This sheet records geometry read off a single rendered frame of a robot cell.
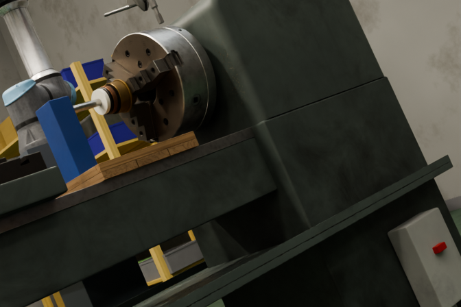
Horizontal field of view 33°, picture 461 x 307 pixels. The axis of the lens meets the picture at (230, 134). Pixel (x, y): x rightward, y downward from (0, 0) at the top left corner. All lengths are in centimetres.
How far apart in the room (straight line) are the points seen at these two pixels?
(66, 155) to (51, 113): 11
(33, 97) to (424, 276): 133
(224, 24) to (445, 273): 94
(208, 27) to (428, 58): 340
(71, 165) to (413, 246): 97
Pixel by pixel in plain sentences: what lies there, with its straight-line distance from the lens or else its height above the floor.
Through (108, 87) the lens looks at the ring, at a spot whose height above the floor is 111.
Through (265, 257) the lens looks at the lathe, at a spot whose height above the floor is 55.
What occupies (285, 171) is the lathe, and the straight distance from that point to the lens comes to 210.
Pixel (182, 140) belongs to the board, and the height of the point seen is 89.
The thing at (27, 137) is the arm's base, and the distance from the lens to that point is 259.
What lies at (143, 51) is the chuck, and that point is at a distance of 216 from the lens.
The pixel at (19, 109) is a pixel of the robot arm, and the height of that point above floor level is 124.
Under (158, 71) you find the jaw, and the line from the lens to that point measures 206.
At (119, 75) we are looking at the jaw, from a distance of 220.
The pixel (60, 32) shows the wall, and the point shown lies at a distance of 917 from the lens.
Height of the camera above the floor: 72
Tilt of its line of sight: 4 degrees up
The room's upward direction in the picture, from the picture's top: 24 degrees counter-clockwise
